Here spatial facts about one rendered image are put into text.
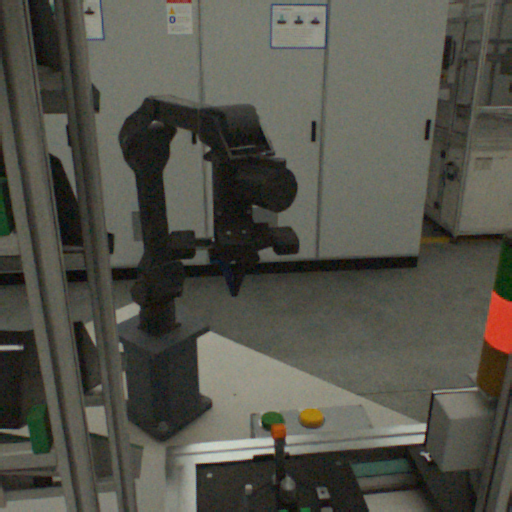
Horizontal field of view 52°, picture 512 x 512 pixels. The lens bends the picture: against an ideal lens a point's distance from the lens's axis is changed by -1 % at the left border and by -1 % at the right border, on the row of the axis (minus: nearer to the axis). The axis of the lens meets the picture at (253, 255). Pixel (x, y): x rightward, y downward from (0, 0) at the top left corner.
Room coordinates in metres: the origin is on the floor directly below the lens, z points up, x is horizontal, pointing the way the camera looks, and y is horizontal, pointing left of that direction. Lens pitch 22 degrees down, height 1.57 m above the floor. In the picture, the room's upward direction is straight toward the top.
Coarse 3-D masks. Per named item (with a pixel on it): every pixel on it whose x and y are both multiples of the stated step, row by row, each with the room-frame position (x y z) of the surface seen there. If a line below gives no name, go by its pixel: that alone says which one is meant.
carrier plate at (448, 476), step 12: (408, 456) 0.66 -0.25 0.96; (420, 456) 0.65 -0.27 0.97; (420, 468) 0.62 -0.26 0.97; (432, 468) 0.62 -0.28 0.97; (420, 480) 0.61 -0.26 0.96; (432, 480) 0.60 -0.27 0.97; (444, 480) 0.60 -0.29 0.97; (456, 480) 0.60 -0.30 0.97; (432, 492) 0.58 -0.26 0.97; (444, 492) 0.58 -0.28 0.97; (456, 492) 0.58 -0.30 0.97; (432, 504) 0.57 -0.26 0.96; (444, 504) 0.55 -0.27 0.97; (456, 504) 0.55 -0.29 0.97; (468, 504) 0.55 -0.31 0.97
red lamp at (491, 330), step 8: (496, 296) 0.43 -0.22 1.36; (496, 304) 0.43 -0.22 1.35; (504, 304) 0.42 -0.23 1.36; (496, 312) 0.43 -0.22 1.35; (504, 312) 0.42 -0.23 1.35; (488, 320) 0.44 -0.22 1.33; (496, 320) 0.42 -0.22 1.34; (504, 320) 0.42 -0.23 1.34; (488, 328) 0.43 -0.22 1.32; (496, 328) 0.42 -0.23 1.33; (504, 328) 0.42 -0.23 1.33; (488, 336) 0.43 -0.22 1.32; (496, 336) 0.42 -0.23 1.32; (504, 336) 0.42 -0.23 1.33; (496, 344) 0.42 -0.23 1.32; (504, 344) 0.41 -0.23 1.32
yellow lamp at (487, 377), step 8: (488, 344) 0.43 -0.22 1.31; (488, 352) 0.43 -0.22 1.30; (496, 352) 0.42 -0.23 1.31; (504, 352) 0.42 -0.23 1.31; (480, 360) 0.44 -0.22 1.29; (488, 360) 0.42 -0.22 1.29; (496, 360) 0.42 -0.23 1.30; (504, 360) 0.41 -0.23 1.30; (480, 368) 0.43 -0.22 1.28; (488, 368) 0.42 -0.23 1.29; (496, 368) 0.42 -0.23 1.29; (504, 368) 0.41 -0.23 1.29; (480, 376) 0.43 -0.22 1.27; (488, 376) 0.42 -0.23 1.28; (496, 376) 0.42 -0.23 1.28; (480, 384) 0.43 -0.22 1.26; (488, 384) 0.42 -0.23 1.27; (496, 384) 0.41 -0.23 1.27; (488, 392) 0.42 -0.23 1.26; (496, 392) 0.41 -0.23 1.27
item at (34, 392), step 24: (0, 336) 0.34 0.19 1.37; (24, 336) 0.35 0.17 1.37; (0, 360) 0.34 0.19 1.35; (24, 360) 0.34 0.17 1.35; (96, 360) 0.48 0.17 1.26; (0, 384) 0.33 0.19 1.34; (24, 384) 0.33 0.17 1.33; (96, 384) 0.47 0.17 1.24; (0, 408) 0.32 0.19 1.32; (24, 408) 0.33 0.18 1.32
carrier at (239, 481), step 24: (336, 456) 0.65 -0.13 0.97; (216, 480) 0.60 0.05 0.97; (240, 480) 0.60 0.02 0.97; (264, 480) 0.58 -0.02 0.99; (288, 480) 0.52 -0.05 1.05; (312, 480) 0.60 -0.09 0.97; (336, 480) 0.60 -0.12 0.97; (216, 504) 0.56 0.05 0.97; (240, 504) 0.54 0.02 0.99; (264, 504) 0.54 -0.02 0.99; (288, 504) 0.51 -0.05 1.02; (312, 504) 0.54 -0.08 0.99; (336, 504) 0.56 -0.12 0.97; (360, 504) 0.56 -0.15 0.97
